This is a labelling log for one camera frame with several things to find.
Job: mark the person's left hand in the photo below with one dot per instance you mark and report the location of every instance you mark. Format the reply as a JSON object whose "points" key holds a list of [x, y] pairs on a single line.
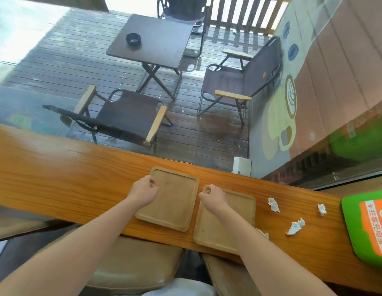
{"points": [[141, 193]]}

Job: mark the person's right hand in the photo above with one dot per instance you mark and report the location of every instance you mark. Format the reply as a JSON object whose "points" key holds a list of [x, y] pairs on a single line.
{"points": [[213, 200]]}

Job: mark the person's right fingers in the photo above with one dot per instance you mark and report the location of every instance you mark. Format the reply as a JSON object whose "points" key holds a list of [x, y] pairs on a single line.
{"points": [[208, 190]]}

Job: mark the person's left fingers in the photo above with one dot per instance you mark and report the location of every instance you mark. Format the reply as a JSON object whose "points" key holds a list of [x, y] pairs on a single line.
{"points": [[151, 182]]}

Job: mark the person's left forearm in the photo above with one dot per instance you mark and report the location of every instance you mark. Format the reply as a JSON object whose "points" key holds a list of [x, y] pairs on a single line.
{"points": [[67, 254]]}

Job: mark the person's right forearm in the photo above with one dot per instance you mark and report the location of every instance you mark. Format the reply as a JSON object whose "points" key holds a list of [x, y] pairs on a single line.
{"points": [[265, 258]]}

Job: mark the square wooden tray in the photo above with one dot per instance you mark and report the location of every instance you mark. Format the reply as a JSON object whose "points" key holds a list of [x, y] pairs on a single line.
{"points": [[220, 228], [174, 198]]}

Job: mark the white napkin box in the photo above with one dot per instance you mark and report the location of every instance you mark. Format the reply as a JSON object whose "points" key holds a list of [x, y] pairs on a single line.
{"points": [[241, 165]]}

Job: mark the crumpled white tissue piece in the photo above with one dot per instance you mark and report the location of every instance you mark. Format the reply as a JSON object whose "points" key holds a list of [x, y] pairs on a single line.
{"points": [[273, 205], [322, 209], [263, 233], [295, 227]]}

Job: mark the dark folding chair wooden armrests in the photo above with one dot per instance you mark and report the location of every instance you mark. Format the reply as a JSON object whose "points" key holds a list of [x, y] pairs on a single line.
{"points": [[126, 115], [184, 10], [240, 77]]}

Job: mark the beige cushioned stool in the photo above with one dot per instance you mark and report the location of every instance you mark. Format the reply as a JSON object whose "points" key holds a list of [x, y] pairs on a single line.
{"points": [[228, 277], [138, 265]]}

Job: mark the person's white clothing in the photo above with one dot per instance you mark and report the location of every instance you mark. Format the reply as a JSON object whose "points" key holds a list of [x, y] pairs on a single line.
{"points": [[181, 288]]}

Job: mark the dark folding outdoor table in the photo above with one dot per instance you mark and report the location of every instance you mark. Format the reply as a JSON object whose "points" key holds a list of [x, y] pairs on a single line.
{"points": [[154, 38]]}

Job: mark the black ashtray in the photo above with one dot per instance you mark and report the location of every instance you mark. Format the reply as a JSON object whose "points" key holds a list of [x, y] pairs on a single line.
{"points": [[133, 39]]}

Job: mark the green and orange charging station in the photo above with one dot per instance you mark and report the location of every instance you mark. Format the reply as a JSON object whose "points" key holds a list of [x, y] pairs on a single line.
{"points": [[366, 228]]}

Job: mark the wooden deck railing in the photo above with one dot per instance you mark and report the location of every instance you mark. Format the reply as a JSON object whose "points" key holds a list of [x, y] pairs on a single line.
{"points": [[246, 12]]}

